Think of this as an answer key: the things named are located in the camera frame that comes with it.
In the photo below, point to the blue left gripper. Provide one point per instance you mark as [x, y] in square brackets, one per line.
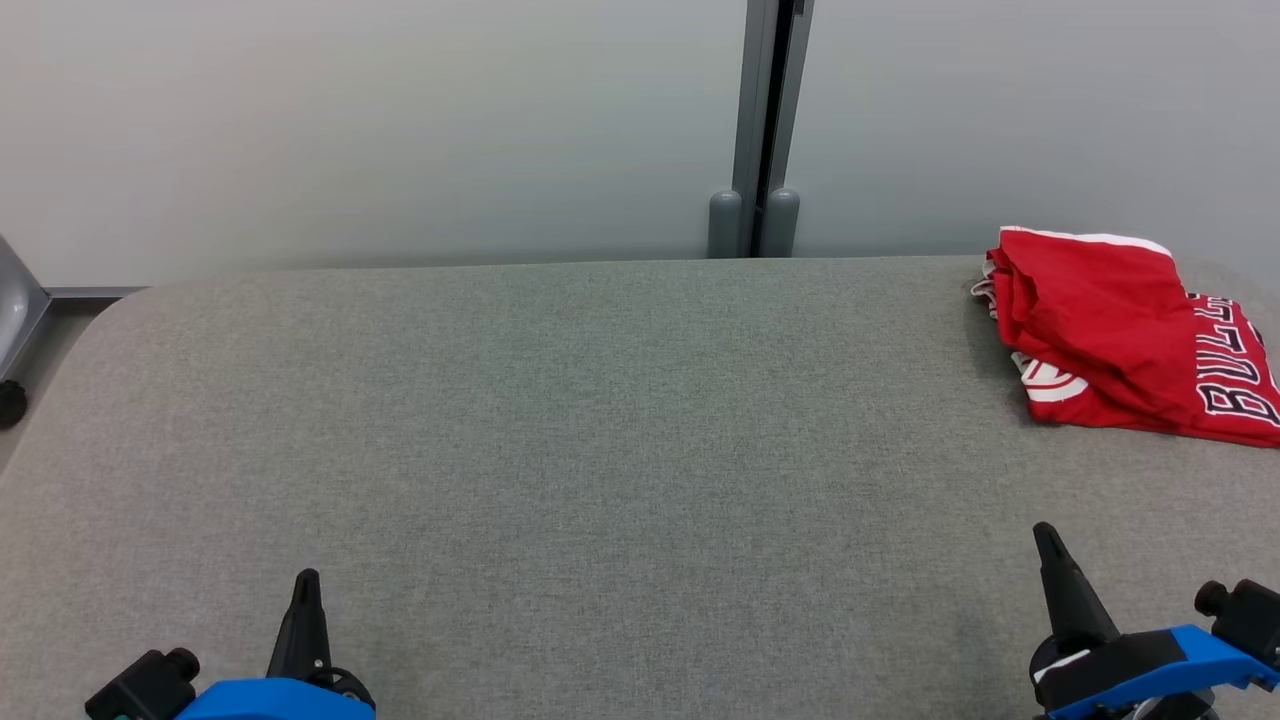
[270, 700]

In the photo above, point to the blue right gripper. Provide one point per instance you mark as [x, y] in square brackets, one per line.
[1120, 670]

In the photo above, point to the red Bulls basketball jersey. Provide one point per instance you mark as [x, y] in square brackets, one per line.
[1240, 380]

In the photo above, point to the red shorts with white stripe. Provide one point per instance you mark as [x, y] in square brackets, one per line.
[1090, 300]

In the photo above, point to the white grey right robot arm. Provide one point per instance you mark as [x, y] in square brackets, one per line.
[1180, 708]

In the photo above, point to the grey upholstered sofa surface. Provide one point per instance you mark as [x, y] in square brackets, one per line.
[600, 450]

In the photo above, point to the black caster wheel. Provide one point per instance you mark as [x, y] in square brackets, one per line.
[10, 405]

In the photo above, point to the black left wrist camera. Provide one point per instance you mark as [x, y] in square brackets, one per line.
[140, 690]

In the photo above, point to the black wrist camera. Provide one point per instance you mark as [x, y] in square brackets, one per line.
[1245, 615]
[140, 690]

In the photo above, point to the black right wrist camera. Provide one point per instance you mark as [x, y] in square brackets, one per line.
[1245, 615]

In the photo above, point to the grey wall base rail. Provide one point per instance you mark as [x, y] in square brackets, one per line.
[95, 294]

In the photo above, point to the grey footed post with caster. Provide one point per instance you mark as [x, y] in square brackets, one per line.
[15, 310]

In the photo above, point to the grey partition post with foot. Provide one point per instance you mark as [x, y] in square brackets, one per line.
[748, 100]
[780, 225]

